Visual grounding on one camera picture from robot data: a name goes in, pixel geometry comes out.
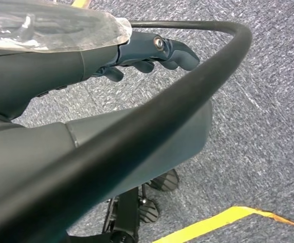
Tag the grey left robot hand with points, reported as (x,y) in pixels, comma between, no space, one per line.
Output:
(35,67)

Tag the black ribbed robot foot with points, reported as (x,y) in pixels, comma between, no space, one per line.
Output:
(150,211)
(165,181)

